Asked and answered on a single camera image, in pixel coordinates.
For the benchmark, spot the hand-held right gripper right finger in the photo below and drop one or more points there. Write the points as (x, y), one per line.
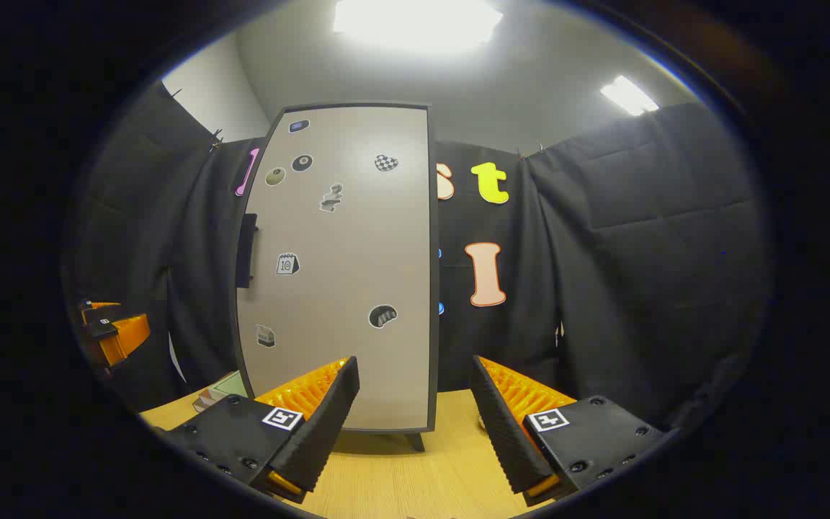
(505, 432)

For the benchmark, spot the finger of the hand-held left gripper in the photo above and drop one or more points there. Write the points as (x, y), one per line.
(98, 313)
(103, 330)

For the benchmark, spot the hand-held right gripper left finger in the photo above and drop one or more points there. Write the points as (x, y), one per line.
(328, 425)

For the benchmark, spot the light grey cabinet door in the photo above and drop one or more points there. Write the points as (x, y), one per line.
(343, 288)

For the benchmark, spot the dark grey cabinet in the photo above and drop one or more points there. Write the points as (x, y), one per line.
(434, 288)

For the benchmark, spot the green book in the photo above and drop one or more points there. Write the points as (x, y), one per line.
(229, 385)

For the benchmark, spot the brown book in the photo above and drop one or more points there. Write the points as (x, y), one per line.
(207, 398)

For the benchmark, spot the grey book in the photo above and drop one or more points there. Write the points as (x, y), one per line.
(202, 407)

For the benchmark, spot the black backdrop cloth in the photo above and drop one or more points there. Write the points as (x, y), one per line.
(638, 252)

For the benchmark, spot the ceiling light panel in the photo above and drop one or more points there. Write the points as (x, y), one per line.
(415, 21)
(627, 95)

